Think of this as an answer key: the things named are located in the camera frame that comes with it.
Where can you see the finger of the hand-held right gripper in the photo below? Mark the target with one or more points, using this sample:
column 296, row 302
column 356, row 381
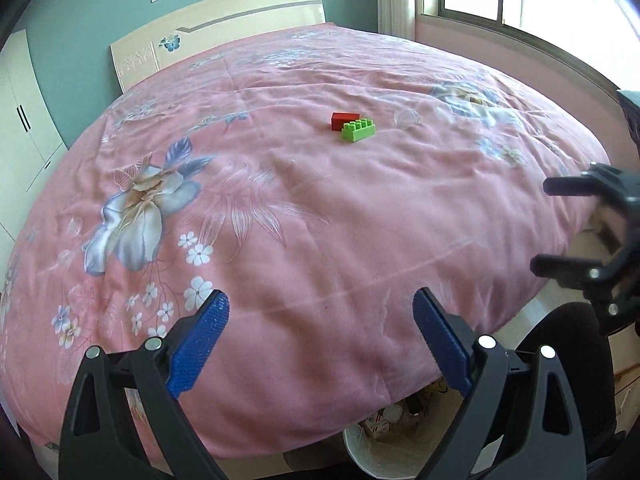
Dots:
column 560, row 269
column 570, row 185

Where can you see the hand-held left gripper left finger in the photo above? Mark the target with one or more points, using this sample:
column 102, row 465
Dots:
column 200, row 340

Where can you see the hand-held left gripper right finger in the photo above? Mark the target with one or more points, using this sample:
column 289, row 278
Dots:
column 440, row 340

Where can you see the white round waste bin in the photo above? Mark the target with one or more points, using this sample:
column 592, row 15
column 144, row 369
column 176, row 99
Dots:
column 360, row 452

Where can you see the person's black pants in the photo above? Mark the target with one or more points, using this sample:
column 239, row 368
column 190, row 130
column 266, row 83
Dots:
column 560, row 330

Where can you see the dark teal cloth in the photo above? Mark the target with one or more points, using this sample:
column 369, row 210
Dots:
column 631, row 115

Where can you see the clear plastic bin liner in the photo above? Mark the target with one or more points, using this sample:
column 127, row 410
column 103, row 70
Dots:
column 400, row 460

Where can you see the pink floral blanket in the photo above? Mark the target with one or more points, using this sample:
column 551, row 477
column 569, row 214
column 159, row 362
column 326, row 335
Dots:
column 300, row 210

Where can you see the clear plastic lid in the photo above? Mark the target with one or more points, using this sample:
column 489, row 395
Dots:
column 407, row 119

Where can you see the green toy brick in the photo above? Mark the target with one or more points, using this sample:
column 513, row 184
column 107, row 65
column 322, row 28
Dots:
column 357, row 132

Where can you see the red toy brick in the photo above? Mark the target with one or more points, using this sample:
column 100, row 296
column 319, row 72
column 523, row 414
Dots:
column 342, row 120

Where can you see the white wardrobe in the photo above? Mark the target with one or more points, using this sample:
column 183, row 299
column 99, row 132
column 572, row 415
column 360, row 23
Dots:
column 25, row 125

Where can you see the cream bed headboard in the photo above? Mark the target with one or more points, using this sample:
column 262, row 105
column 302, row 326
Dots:
column 225, row 25

